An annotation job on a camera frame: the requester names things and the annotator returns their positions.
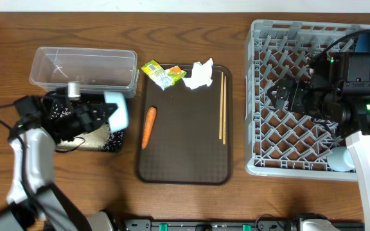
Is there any light blue rice bowl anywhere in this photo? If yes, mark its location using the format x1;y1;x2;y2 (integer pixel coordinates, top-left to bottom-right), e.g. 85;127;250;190
104;92;129;133

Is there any white napkin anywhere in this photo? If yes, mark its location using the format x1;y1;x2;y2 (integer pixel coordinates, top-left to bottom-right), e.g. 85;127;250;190
182;58;213;90

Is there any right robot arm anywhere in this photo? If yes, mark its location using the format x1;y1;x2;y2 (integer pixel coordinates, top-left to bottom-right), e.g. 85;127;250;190
267;52;370;230

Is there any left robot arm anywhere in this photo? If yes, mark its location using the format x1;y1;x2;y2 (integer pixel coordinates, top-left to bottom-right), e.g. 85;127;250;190
0;96;118;230

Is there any grey plastic dishwasher rack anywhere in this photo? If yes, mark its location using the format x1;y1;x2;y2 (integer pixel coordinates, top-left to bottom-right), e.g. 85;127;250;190
245;20;370;181

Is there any black tray bin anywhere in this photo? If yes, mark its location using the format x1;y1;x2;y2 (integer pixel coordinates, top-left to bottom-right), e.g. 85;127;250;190
44;91;124;153

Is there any clear plastic bin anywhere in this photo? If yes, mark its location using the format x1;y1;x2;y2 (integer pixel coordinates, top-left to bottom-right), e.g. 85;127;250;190
30;47;139;98

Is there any orange carrot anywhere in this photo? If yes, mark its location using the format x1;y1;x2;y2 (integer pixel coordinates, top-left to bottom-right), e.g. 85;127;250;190
141;107;157;150

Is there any right wooden chopstick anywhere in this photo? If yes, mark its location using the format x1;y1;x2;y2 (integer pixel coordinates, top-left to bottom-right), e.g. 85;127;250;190
222;76;227;145

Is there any wooden chopstick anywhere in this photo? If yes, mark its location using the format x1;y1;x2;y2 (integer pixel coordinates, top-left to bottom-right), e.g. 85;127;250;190
219;72;224;140
222;76;227;145

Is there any left wooden chopstick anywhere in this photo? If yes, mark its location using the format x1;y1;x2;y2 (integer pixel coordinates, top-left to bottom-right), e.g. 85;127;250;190
219;72;224;140

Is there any yellow green snack wrapper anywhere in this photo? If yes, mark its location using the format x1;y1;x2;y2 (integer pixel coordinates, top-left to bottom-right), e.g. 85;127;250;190
141;60;187;90

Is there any brown serving tray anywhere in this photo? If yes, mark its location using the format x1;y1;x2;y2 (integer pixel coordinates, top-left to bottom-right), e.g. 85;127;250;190
135;65;233;185

